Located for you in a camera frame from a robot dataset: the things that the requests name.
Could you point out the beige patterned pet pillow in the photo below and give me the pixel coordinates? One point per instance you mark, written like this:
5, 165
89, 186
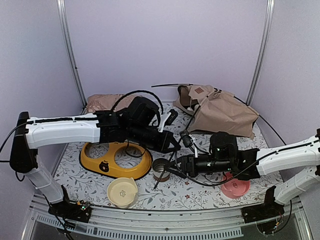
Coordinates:
100, 102

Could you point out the yellow double bowl holder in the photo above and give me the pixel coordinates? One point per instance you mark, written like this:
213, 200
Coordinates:
106, 165

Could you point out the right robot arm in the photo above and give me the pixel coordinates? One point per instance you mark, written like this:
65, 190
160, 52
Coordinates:
224, 156

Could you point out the beige pet tent fabric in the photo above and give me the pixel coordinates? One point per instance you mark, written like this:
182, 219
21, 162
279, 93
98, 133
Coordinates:
215, 110

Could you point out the aluminium frame post left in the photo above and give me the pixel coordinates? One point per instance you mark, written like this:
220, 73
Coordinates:
62, 13

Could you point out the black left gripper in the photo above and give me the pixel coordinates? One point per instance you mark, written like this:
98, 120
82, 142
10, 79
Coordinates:
162, 147

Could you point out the aluminium front rail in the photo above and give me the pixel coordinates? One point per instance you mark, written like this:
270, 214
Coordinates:
108, 223

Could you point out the steel cup with brown base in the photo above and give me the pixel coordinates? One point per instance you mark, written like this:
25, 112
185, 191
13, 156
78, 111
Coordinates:
157, 168

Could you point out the cream pet bowl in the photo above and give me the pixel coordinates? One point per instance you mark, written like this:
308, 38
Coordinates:
123, 192

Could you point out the aluminium frame post right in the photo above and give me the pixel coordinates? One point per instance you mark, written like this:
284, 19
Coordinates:
267, 25

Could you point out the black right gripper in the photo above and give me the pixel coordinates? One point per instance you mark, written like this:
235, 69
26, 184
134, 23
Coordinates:
187, 166

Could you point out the pink pet bowl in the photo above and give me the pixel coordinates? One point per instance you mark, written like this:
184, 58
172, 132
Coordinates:
235, 188

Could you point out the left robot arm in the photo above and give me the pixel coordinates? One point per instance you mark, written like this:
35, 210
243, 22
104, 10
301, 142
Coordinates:
142, 122

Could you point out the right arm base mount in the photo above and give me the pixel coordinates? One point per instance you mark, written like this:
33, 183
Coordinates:
267, 216

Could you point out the aluminium frame post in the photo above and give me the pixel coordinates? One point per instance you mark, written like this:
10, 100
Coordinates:
267, 25
62, 13

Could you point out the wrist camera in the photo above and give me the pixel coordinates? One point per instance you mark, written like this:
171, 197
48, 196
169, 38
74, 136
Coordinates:
188, 142
167, 119

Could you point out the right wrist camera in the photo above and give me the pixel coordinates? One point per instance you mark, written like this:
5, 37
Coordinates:
188, 142

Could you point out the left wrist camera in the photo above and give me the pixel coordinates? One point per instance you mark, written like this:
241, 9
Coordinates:
167, 119

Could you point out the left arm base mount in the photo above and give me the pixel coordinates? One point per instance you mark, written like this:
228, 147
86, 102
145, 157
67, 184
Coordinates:
71, 211

